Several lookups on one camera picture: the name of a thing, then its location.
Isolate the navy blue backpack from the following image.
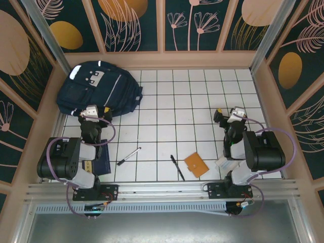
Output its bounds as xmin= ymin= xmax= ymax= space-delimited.
xmin=56 ymin=60 xmax=144 ymax=117

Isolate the navy blue notebook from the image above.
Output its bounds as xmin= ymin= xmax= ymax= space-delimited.
xmin=85 ymin=139 xmax=112 ymax=175

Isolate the clear plastic pencil case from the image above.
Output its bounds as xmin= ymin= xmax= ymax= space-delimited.
xmin=215 ymin=156 xmax=240 ymax=174

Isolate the tan leather wallet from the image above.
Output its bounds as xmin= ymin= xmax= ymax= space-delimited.
xmin=183 ymin=151 xmax=210 ymax=178

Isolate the silver pen with black cap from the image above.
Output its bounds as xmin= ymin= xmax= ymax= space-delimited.
xmin=116 ymin=147 xmax=142 ymax=167

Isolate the grey metal sheet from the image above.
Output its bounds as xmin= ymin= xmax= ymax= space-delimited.
xmin=27 ymin=214 xmax=302 ymax=243

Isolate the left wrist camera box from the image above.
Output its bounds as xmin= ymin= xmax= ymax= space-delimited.
xmin=80 ymin=105 xmax=99 ymax=119

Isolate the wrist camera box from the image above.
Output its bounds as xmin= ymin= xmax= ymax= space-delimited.
xmin=80 ymin=105 xmax=99 ymax=119
xmin=228 ymin=106 xmax=246 ymax=119

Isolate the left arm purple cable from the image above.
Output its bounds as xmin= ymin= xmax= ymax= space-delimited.
xmin=47 ymin=116 xmax=116 ymax=219

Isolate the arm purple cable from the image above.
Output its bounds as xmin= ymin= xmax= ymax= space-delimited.
xmin=232 ymin=113 xmax=296 ymax=218
xmin=47 ymin=116 xmax=116 ymax=219

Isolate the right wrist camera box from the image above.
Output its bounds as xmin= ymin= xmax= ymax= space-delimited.
xmin=228 ymin=106 xmax=246 ymax=119

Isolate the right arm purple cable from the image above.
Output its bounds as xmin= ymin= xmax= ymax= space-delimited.
xmin=232 ymin=113 xmax=296 ymax=218

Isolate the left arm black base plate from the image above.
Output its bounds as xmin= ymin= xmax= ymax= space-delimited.
xmin=72 ymin=184 xmax=119 ymax=202

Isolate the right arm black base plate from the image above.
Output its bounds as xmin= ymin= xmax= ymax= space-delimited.
xmin=207 ymin=182 xmax=254 ymax=200

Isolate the black round cable hub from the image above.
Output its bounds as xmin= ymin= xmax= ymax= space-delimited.
xmin=226 ymin=201 xmax=255 ymax=218
xmin=84 ymin=204 xmax=106 ymax=219

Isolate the aluminium corner post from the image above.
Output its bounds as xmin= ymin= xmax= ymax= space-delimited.
xmin=20 ymin=0 xmax=74 ymax=75
xmin=249 ymin=0 xmax=299 ymax=73

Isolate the aluminium mounting rail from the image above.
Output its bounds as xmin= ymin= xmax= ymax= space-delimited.
xmin=25 ymin=179 xmax=301 ymax=203

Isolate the slotted grey cable duct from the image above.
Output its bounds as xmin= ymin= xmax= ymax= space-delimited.
xmin=35 ymin=201 xmax=228 ymax=216

